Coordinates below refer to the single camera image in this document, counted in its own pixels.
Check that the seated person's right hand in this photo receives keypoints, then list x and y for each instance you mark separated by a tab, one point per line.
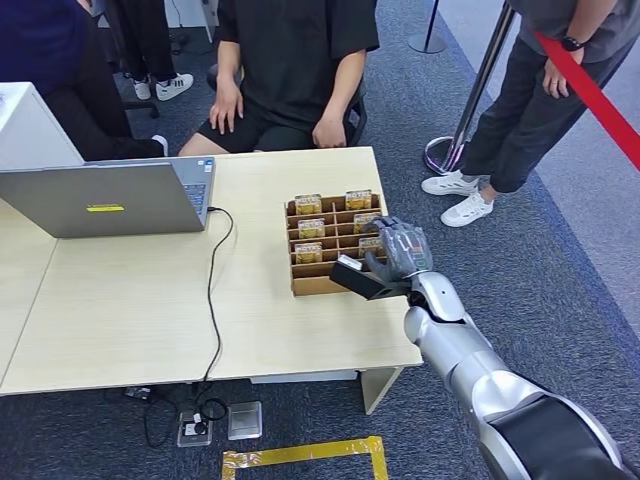
226	106

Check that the standing person's hand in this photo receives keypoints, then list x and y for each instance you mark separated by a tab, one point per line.
555	78

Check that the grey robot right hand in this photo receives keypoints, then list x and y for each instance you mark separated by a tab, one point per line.
404	248

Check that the seated person's left hand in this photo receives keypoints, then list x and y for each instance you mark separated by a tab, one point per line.
329	132

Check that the yellow patterned card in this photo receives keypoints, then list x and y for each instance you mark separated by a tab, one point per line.
358	200
312	229
308	253
309	204
370	246
361	222

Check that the brown cardboard card holder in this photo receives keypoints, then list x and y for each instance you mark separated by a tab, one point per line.
315	285

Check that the seated person's left forearm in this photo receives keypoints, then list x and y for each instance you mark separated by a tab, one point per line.
345	86

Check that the seated person's right forearm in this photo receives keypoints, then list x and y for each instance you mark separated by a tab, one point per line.
229	63

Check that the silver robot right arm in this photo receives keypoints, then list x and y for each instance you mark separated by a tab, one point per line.
470	358

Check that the standing person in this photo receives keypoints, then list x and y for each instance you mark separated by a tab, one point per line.
520	126

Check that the seated person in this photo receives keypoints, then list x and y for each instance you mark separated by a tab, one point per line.
290	60

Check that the person with striped white sneakers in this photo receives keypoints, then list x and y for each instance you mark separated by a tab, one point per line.
150	40

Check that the person in dark blue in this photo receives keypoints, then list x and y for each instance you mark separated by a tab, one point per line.
50	53

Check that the black wristwatch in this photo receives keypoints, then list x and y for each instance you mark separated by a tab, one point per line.
570	44

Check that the white furniture panel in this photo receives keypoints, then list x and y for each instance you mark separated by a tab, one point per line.
192	13

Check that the beige desk leg panel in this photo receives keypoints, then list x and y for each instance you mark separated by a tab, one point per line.
375	391

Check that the white desk crossbeam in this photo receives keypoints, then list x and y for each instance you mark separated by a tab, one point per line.
305	377

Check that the silver laptop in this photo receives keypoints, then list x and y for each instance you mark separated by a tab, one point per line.
100	192

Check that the yellow laptop sticker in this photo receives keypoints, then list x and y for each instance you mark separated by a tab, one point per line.
105	208

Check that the yellow floor tape outline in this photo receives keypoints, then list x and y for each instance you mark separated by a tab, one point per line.
300	454

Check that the white cabinet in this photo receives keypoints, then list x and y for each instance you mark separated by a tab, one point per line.
30	132

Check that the closed metal floor socket plate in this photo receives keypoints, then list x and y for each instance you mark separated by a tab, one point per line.
244	421

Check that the open floor socket box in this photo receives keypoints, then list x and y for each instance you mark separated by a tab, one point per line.
187	434

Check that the chrome stanchion post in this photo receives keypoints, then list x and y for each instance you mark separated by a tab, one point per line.
480	79

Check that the dark blue stanchion post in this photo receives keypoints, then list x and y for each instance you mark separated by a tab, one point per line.
427	43

